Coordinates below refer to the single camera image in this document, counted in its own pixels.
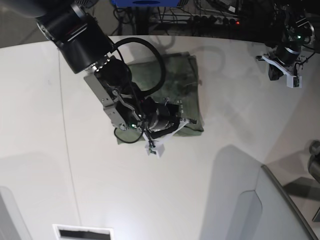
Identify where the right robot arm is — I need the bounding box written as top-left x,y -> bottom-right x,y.
3,0 -> 181,145

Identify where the grey metal stand right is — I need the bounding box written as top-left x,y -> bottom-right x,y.
262,139 -> 320,240

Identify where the blue plastic bin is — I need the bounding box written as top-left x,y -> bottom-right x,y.
111,0 -> 180,8

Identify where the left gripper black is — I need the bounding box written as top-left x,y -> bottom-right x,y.
268,44 -> 302,81

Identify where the power strip with red light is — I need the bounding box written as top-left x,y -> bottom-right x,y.
192,15 -> 241,27

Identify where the black round fan base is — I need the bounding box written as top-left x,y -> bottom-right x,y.
76,0 -> 99,9

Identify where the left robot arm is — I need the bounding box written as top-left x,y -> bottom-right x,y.
264,0 -> 320,78

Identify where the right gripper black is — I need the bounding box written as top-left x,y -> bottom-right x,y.
142,97 -> 181,140

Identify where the green t-shirt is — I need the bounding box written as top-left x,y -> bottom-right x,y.
129,52 -> 204,137

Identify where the black table leg post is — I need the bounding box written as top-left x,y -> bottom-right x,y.
134,7 -> 151,35

